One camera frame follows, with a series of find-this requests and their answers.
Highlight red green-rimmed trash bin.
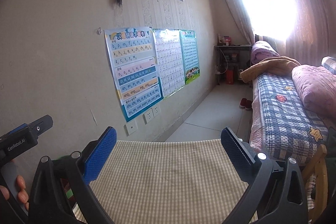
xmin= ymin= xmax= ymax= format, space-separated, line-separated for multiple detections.
xmin=51 ymin=156 xmax=76 ymax=204

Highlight person's left hand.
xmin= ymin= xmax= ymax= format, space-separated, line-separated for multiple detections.
xmin=0 ymin=175 xmax=29 ymax=211

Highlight bed with plaid quilt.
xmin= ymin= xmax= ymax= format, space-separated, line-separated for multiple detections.
xmin=249 ymin=73 xmax=335 ymax=166

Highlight red slippers on floor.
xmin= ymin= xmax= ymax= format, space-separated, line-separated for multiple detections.
xmin=239 ymin=98 xmax=252 ymax=110

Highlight yellow checkered table mat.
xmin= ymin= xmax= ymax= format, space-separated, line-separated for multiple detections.
xmin=90 ymin=139 xmax=248 ymax=223

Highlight pink floral pillow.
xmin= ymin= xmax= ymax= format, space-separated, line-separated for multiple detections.
xmin=291 ymin=65 xmax=335 ymax=119

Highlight tan orange blanket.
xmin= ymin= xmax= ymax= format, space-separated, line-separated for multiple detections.
xmin=240 ymin=56 xmax=301 ymax=83

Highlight dark metal shelf rack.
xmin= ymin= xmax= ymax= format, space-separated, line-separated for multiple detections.
xmin=214 ymin=44 xmax=252 ymax=85

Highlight pink rolled comforter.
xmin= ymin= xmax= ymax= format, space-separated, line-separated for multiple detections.
xmin=251 ymin=40 xmax=279 ymax=65

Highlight green number chart poster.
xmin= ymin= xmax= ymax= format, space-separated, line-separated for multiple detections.
xmin=179 ymin=30 xmax=200 ymax=85

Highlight white character chart poster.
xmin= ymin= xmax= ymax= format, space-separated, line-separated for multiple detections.
xmin=153 ymin=29 xmax=185 ymax=98

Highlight pink patterned window curtain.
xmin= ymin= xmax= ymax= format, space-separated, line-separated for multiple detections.
xmin=225 ymin=0 xmax=332 ymax=66

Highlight wooden chair frame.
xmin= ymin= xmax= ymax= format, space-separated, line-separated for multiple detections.
xmin=302 ymin=144 xmax=328 ymax=223

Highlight white wall power socket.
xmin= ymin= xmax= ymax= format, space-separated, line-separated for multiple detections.
xmin=143 ymin=108 xmax=154 ymax=124

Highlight blue pinyin wall poster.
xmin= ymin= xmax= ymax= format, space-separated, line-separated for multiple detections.
xmin=104 ymin=27 xmax=163 ymax=122

